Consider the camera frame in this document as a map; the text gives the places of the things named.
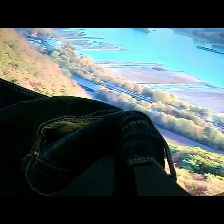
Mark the dark blue jeans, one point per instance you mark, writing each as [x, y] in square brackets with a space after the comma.
[83, 133]

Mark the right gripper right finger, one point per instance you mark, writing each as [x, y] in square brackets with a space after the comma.
[155, 183]

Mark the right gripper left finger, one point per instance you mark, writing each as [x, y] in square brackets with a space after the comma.
[96, 181]

